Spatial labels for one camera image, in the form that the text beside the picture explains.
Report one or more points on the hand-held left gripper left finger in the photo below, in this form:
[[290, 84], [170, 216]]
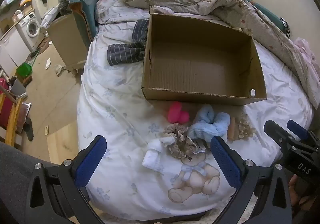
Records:
[[92, 160]]

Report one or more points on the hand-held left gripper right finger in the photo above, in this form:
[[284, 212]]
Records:
[[225, 161]]

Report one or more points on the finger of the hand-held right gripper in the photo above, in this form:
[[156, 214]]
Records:
[[298, 130], [275, 130]]

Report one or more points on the light blue fluffy socks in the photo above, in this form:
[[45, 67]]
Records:
[[207, 126]]

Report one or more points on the person's right hand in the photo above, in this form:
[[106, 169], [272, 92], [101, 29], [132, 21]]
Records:
[[293, 189]]

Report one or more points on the light wooden board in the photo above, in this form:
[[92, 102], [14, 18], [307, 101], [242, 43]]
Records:
[[62, 143]]

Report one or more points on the small white floor item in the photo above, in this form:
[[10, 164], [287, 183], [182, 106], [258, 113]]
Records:
[[46, 130]]

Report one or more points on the white floral bear duvet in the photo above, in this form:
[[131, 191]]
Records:
[[112, 103]]

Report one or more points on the white fluffy sock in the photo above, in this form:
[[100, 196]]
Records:
[[153, 155]]

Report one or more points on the pink plush scrunchie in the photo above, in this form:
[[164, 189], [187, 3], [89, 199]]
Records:
[[177, 113]]

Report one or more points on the black slipper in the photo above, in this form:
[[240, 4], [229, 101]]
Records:
[[28, 128]]

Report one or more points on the pink garment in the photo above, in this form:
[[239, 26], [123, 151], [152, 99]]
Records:
[[308, 53]]

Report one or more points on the yellow wooden chair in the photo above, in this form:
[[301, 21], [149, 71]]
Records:
[[11, 123]]

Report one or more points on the crumpled white tissue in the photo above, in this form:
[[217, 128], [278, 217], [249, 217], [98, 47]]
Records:
[[60, 68]]

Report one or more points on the grey bin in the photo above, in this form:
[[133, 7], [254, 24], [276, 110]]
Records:
[[18, 87]]

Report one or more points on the black white checkered item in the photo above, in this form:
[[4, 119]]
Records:
[[285, 26]]

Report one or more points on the red bag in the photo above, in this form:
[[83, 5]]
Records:
[[4, 103]]

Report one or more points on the white paper scrap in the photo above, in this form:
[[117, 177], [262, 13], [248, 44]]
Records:
[[48, 63]]

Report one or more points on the grey striped garment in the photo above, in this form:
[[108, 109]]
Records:
[[125, 52]]

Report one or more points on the green bucket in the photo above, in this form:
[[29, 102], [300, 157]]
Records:
[[24, 69]]

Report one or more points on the tall cardboard box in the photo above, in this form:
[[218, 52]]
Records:
[[68, 41]]

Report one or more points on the white cabinet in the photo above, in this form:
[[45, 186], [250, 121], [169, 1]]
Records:
[[12, 48]]

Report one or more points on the white washing machine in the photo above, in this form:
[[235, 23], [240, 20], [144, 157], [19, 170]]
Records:
[[31, 28]]

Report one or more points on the teal cushion with orange edge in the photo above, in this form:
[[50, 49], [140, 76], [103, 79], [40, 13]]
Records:
[[86, 11]]

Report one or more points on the white plastic bag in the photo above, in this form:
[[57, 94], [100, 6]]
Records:
[[48, 17]]

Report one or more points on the shelf with cardboard boxes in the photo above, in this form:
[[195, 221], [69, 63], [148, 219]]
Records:
[[21, 1]]

